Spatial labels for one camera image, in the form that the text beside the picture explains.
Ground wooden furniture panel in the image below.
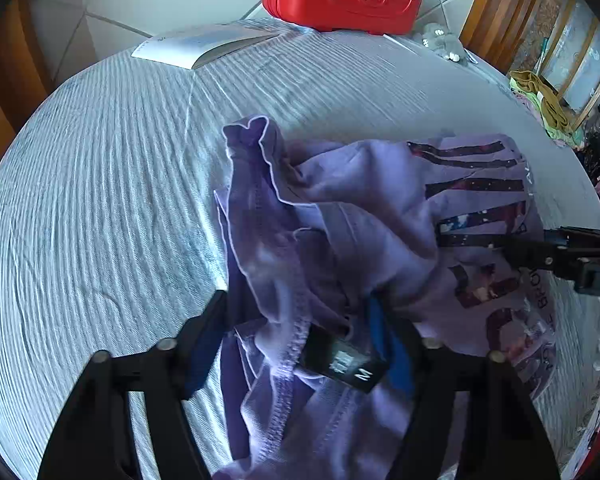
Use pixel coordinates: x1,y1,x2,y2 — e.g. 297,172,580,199
0,0,52,197

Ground white paper booklet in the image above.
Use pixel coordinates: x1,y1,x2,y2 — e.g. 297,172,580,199
131,23,282,71

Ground purple printed t-shirt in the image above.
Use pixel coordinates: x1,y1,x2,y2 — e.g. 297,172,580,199
213,116,559,480

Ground yellow-green clothes pile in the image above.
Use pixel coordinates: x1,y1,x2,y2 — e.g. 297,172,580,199
509,70,587,149

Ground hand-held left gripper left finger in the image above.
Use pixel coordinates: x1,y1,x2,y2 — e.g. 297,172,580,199
37,289,230,480

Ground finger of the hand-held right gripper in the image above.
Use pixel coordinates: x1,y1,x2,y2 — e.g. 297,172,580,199
542,227,600,252
489,237,583,282

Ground grey striped bed cover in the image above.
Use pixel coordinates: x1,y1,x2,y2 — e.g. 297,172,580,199
0,17,600,480

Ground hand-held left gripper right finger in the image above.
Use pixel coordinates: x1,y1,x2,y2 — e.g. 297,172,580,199
366,296,562,480

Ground grey plush toy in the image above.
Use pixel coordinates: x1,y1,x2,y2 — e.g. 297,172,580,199
419,22,470,66

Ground wooden glass-door cabinet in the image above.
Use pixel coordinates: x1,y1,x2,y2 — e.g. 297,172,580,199
459,0,600,126

